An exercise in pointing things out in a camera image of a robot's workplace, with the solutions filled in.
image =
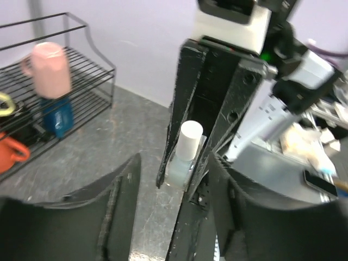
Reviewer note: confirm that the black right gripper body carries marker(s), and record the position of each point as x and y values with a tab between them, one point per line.
219	52

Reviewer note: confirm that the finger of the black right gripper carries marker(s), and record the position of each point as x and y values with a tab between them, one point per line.
221	105
190	62

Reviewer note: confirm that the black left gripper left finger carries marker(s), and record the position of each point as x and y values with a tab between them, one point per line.
94	222

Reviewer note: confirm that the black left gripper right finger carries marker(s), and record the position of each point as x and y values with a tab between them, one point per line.
256	223

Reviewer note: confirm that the white nail polish cap brush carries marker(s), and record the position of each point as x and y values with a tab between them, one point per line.
189	139

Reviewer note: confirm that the clear nail polish bottle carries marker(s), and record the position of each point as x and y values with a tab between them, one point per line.
178	172

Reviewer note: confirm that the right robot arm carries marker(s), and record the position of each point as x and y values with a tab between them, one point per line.
297	77

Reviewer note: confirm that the orange mug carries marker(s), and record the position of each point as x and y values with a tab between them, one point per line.
12	151

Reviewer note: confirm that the blue mug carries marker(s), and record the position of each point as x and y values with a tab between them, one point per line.
57	116

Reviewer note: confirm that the black mug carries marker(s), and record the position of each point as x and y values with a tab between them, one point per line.
22	127

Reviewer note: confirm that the pink faceted mug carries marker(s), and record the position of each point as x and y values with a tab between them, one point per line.
48	66

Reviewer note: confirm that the yellow faceted mug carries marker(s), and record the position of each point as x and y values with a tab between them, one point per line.
7	105

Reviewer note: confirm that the black wire rack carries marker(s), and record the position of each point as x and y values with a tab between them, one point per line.
88	97

